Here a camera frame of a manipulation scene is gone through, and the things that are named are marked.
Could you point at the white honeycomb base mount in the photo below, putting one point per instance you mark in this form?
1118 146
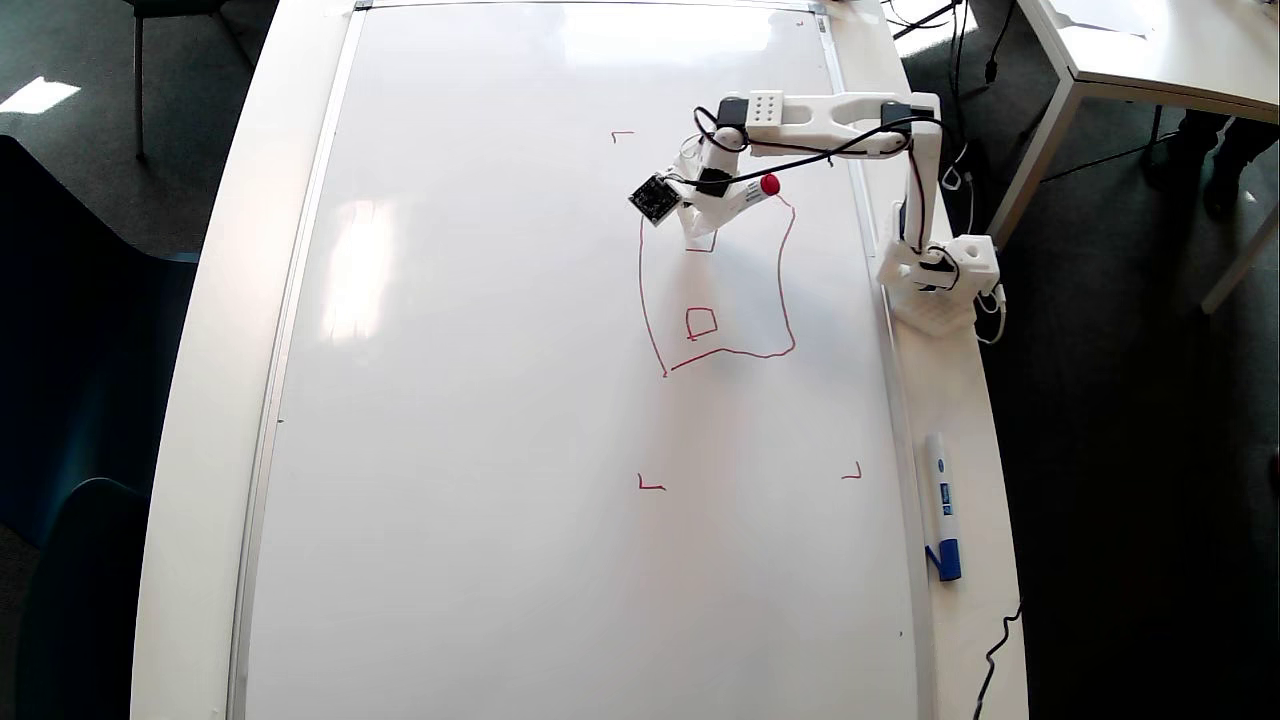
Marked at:
935 315

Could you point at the dark chair with metal legs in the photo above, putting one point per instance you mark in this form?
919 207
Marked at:
180 5

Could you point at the white side table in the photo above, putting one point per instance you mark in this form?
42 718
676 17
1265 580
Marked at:
1180 50

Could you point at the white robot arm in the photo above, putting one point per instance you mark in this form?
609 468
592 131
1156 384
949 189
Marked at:
830 115

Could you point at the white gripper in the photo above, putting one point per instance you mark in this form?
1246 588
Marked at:
703 213

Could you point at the blue and white marker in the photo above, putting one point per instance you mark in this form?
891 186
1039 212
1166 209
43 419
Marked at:
942 500

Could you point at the white whiteboard with metal frame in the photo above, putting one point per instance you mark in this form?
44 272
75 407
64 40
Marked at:
500 500

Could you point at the black wrist camera board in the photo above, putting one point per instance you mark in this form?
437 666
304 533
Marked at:
655 200

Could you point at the large dark blue chair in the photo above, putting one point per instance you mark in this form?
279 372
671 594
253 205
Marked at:
80 350

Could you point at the red whiteboard marker pen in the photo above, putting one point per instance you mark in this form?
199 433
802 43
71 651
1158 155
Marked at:
769 184

